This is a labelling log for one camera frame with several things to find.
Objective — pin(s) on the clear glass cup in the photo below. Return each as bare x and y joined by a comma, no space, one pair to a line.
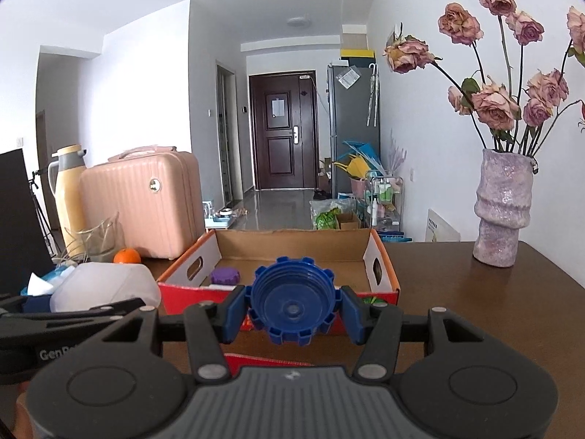
98,242

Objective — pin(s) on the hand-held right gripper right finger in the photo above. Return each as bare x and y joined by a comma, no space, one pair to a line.
353,315

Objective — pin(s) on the purple notched bottle cap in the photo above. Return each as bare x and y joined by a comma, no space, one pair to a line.
225,276

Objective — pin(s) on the black monitor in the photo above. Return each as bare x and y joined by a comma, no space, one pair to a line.
18,215

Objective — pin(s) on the purple plume decoration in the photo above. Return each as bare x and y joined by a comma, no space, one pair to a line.
397,155

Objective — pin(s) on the red cardboard box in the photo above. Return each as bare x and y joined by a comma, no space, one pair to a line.
292,242

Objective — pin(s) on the yellow and black box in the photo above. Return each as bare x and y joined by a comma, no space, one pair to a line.
357,55

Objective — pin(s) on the white leaning board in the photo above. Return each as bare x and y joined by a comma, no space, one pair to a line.
441,228

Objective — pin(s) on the blue tissue pack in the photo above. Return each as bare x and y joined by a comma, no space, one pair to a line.
41,283

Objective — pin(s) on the grey refrigerator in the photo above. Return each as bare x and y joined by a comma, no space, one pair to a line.
352,119

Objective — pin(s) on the pink ribbed suitcase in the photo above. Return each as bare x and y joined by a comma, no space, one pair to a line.
146,210

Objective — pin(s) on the black tripod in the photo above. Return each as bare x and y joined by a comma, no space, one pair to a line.
34,174

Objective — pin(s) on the clear document pouch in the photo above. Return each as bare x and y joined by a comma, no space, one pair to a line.
348,77

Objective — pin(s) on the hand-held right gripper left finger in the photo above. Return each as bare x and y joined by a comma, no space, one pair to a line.
236,313

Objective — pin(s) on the pink bucket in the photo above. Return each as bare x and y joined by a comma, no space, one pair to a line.
359,187

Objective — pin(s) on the purple textured vase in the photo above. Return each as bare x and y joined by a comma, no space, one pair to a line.
502,210

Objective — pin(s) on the round ceiling lamp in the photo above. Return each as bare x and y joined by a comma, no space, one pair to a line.
299,21

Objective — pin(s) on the blue notched bottle cap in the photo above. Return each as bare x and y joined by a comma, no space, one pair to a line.
292,297

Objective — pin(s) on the blue tissue carton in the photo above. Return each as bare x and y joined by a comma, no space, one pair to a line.
395,238

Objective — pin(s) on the small brown cardboard box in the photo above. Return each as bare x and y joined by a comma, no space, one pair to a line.
349,223

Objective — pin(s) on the bunch of dried pink roses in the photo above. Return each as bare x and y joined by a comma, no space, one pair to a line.
496,109

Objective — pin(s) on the yellow thermos jug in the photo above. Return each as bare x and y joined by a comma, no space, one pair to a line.
71,192

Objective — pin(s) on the white folded umbrella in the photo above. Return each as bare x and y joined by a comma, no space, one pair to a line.
374,96

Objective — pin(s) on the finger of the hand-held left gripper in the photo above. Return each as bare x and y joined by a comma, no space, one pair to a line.
68,315

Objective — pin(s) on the orange fruit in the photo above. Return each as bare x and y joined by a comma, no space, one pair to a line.
126,256

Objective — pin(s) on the white baseball cap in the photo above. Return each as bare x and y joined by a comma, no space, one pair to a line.
105,283

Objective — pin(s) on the metal rolling cart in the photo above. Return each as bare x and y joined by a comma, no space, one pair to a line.
384,196

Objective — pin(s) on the green plastic bag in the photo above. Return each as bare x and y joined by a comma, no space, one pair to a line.
327,219

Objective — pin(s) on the dark brown entrance door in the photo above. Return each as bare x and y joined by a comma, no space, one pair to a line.
281,146

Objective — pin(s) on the yellow plastic stool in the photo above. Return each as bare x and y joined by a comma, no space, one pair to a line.
354,167

